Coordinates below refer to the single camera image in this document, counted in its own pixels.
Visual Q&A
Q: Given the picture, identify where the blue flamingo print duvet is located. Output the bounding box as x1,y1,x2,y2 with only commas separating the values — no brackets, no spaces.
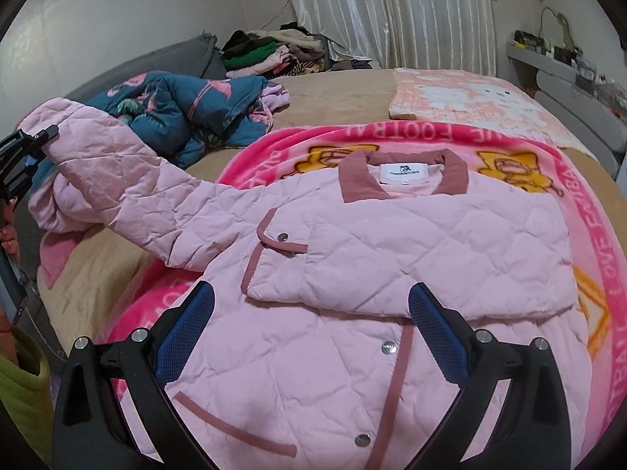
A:
29,70,290,234

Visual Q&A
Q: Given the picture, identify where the tan bed sheet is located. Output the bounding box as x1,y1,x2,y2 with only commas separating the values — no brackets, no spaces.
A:
37,70,626,350

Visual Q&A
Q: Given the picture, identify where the pink football fleece blanket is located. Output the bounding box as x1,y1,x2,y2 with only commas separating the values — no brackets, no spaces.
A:
94,124,627,461

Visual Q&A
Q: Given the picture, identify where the white striped curtain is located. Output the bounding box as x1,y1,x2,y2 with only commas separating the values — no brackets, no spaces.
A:
291,0,496,76

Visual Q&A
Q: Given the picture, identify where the pink quilted jacket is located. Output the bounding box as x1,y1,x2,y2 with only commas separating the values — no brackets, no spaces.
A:
21,99,592,469

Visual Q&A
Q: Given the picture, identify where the pile of folded clothes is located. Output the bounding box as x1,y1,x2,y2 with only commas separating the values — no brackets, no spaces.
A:
220,21,332,80

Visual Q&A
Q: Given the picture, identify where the pink checkered kitty blanket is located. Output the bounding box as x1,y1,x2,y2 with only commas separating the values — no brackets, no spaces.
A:
389,68,592,156

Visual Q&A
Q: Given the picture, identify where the grey cluttered shelf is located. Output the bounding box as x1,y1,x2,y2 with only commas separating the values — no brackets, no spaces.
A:
506,30,626,178

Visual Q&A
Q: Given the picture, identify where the grey bed headboard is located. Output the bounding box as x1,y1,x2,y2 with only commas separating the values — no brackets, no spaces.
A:
66,33,227,102

